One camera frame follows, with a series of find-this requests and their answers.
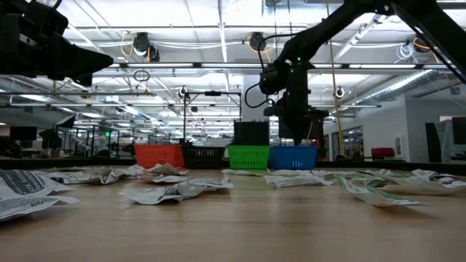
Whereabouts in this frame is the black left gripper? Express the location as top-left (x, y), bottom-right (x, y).
top-left (0, 14), bottom-right (114, 87)

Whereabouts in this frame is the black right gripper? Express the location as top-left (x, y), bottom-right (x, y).
top-left (264, 67), bottom-right (330, 146)

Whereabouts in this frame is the plain white packet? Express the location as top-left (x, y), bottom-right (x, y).
top-left (264, 174), bottom-right (333, 189)

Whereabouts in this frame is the black-print white packet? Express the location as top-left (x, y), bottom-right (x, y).
top-left (47, 170), bottom-right (114, 185)
top-left (0, 169), bottom-right (74, 201)
top-left (435, 176), bottom-right (466, 189)
top-left (145, 162), bottom-right (189, 177)
top-left (178, 177), bottom-right (234, 199)
top-left (411, 169), bottom-right (456, 183)
top-left (0, 195), bottom-right (80, 222)
top-left (98, 164), bottom-right (146, 180)
top-left (119, 185), bottom-right (185, 206)
top-left (141, 174), bottom-right (189, 185)

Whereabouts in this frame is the black monitor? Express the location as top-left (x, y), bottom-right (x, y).
top-left (9, 126), bottom-right (38, 142)
top-left (278, 112), bottom-right (324, 141)
top-left (451, 116), bottom-right (466, 146)

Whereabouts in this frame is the blue plastic basket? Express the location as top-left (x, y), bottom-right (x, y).
top-left (268, 146), bottom-right (320, 171)

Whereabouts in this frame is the black ribbed box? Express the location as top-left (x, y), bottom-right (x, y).
top-left (233, 121), bottom-right (270, 146)

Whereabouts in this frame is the white square column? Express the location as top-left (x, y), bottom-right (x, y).
top-left (241, 74), bottom-right (270, 123)

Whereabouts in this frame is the green plastic basket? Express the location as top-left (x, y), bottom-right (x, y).
top-left (226, 145), bottom-right (271, 170)

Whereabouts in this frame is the long ceiling light bar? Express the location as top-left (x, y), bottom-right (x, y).
top-left (108, 62), bottom-right (452, 71)

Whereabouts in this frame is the red bin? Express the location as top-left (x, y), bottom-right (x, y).
top-left (371, 147), bottom-right (396, 158)

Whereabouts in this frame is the black plastic basket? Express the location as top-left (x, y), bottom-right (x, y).
top-left (181, 146), bottom-right (227, 170)

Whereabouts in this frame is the orange plastic basket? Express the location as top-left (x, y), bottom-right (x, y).
top-left (133, 144), bottom-right (186, 170)

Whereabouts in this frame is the black upright panel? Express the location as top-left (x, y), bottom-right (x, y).
top-left (424, 122), bottom-right (443, 163)

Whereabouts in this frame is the yellow hanging cable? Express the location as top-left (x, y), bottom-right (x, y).
top-left (325, 21), bottom-right (346, 157)

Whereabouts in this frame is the black ceiling cable reel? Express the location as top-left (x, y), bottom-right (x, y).
top-left (132, 31), bottom-right (161, 63)
top-left (248, 31), bottom-right (268, 52)
top-left (413, 34), bottom-right (434, 54)

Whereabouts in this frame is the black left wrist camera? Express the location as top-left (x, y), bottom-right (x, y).
top-left (14, 0), bottom-right (69, 36)

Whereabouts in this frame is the black metal rig frame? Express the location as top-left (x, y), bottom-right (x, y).
top-left (183, 90), bottom-right (242, 146)

